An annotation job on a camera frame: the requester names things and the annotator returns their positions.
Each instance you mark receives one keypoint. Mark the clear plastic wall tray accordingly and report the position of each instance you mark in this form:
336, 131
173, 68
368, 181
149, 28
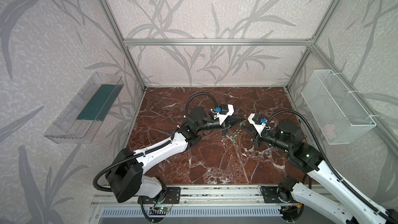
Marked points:
80, 121

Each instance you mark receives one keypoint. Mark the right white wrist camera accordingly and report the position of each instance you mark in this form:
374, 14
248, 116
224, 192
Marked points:
260, 124

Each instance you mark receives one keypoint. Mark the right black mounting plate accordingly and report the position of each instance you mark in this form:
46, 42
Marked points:
272, 194

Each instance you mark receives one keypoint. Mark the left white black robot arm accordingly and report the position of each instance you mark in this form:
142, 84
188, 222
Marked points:
126, 178

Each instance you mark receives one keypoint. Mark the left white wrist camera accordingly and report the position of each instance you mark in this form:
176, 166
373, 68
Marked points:
222, 112

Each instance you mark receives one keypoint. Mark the pink object in basket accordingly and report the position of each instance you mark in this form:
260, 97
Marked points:
329, 131

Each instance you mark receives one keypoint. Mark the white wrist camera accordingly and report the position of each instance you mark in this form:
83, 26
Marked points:
222, 112
260, 124

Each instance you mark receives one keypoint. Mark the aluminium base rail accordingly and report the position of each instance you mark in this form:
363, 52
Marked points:
209, 195

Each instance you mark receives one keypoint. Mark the green led circuit board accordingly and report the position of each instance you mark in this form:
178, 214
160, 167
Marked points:
161, 210

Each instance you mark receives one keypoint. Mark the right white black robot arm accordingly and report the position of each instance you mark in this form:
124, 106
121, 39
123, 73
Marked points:
351, 206

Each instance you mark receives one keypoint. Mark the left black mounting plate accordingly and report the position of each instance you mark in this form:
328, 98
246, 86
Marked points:
170, 195

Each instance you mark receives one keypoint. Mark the slotted grey cable duct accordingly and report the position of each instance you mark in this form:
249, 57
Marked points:
228, 211

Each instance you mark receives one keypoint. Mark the aluminium frame crossbar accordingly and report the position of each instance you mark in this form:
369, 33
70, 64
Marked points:
217, 42

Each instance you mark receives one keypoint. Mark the white wire mesh basket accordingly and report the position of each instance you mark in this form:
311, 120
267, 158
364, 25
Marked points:
330, 101

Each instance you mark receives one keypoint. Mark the black mounting plate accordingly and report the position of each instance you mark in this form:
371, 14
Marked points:
170, 195
272, 194

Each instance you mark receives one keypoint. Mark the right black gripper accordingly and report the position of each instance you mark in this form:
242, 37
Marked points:
256, 134

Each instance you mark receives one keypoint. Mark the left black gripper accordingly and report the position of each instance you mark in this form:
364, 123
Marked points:
225, 124

